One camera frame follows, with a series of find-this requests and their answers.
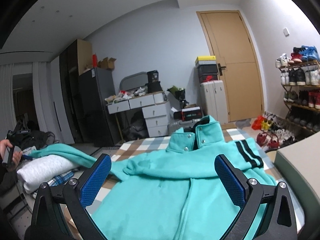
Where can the grey arched mirror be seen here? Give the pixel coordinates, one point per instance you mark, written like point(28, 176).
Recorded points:
point(134, 81)

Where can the silver flat suitcase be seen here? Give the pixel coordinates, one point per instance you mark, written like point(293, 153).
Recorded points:
point(175, 125)

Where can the wall light switch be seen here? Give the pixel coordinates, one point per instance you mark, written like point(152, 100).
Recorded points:
point(286, 32)

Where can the stack of shoe boxes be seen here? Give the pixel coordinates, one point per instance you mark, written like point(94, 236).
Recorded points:
point(206, 68)

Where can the checkered bed blanket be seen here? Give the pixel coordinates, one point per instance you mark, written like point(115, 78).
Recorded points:
point(132, 148)

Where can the orange plastic bag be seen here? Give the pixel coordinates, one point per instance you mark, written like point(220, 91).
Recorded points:
point(257, 123)

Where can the teal fleece jacket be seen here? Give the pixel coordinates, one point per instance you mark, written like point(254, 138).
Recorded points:
point(175, 192)

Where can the blue plaid garment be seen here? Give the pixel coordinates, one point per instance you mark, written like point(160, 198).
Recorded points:
point(62, 178)

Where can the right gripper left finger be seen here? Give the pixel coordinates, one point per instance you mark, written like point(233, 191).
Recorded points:
point(48, 221)

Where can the wooden shoe rack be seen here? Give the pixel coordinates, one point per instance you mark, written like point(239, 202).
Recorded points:
point(299, 77)

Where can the white upright suitcase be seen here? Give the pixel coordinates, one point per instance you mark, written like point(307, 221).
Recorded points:
point(214, 100)

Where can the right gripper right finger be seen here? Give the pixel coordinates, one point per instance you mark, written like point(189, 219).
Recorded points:
point(278, 220)

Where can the black shoe box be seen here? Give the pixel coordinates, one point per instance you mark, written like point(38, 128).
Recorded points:
point(188, 114)

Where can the folded white garment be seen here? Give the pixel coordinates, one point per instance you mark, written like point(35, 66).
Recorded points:
point(43, 169)

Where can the wooden door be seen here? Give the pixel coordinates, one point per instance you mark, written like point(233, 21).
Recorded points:
point(229, 41)

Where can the person left hand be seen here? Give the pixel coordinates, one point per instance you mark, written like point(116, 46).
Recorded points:
point(10, 157)

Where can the dark flower bouquet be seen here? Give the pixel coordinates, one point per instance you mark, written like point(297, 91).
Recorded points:
point(179, 94)

